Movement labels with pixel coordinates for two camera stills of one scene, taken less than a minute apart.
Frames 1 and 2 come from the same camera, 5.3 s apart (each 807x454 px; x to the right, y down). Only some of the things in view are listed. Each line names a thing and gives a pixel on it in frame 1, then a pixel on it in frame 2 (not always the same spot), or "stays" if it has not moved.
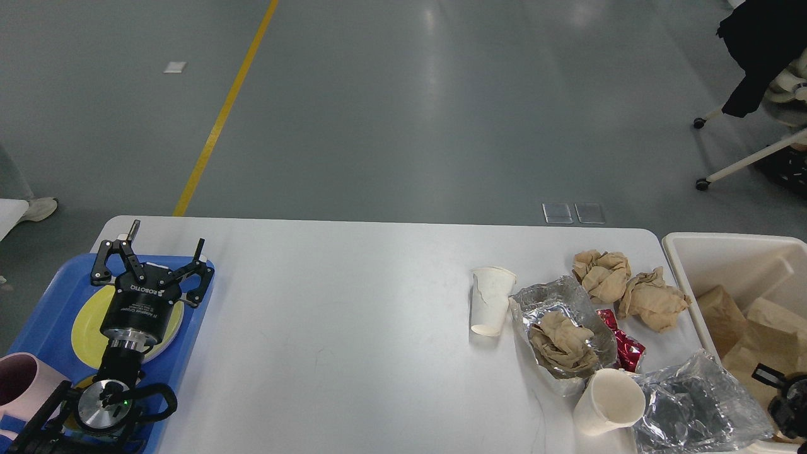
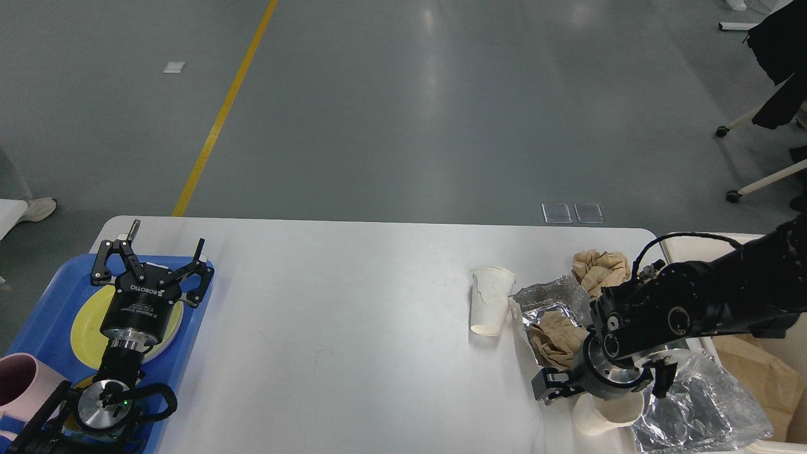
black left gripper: (139, 312) stays
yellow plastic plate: (90, 345) stays
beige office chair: (784, 102) -> (801, 118)
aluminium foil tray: (566, 296) stays
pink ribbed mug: (26, 384) stays
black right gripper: (789, 408) -> (601, 376)
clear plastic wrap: (692, 407) stays
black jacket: (765, 36) -> (779, 43)
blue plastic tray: (47, 333) stays
